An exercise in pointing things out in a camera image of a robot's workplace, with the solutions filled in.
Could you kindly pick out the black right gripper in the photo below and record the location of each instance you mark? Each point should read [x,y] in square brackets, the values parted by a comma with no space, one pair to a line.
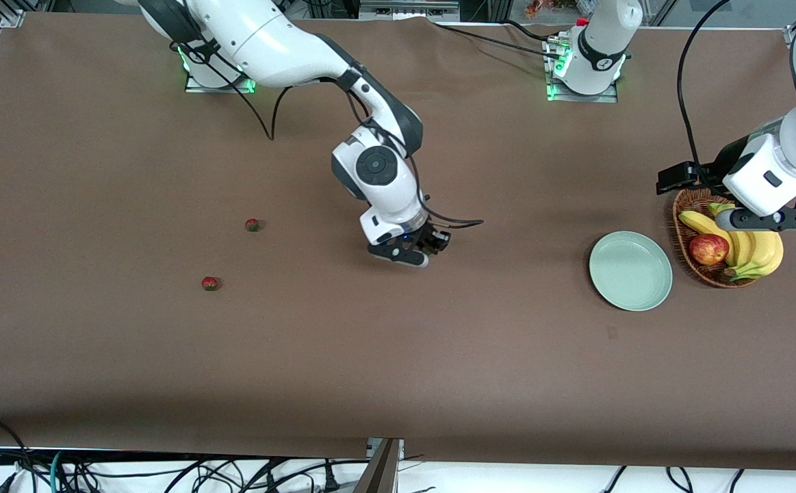
[429,237]

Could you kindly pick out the metal frame post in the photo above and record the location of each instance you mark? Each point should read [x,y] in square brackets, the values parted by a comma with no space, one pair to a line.
[380,472]

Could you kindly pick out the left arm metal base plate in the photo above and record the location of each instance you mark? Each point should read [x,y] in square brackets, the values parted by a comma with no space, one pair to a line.
[603,98]

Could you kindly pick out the red apple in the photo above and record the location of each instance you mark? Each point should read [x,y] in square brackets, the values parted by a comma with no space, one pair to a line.
[709,250]

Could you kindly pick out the brown wicker basket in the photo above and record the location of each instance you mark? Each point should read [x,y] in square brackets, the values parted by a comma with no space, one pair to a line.
[682,250]

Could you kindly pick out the pale green round plate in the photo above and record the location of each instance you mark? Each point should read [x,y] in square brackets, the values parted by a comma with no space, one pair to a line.
[630,270]

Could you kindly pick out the small red strawberry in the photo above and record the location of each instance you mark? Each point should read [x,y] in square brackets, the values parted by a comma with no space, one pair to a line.
[252,225]
[210,283]

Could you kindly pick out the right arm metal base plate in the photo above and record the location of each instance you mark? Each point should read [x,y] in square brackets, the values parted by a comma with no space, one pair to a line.
[199,88]

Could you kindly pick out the aluminium frame profile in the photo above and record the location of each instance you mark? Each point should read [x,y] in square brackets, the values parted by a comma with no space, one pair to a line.
[790,38]
[11,17]

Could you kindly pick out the yellow banana bunch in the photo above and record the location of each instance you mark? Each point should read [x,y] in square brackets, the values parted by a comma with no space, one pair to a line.
[764,257]

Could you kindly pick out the brown table cover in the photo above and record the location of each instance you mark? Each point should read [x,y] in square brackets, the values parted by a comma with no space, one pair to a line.
[507,376]

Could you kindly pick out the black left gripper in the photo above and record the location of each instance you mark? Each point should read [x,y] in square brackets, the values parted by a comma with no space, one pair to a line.
[718,169]

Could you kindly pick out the grey metal background rail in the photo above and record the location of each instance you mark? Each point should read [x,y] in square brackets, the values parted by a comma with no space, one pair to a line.
[404,10]

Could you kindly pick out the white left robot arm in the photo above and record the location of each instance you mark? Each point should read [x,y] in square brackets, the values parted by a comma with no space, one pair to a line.
[774,171]

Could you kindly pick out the orange background object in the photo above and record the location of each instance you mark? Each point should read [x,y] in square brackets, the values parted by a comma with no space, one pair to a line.
[540,8]

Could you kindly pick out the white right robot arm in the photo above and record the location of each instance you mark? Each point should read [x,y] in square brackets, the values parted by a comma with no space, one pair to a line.
[267,41]

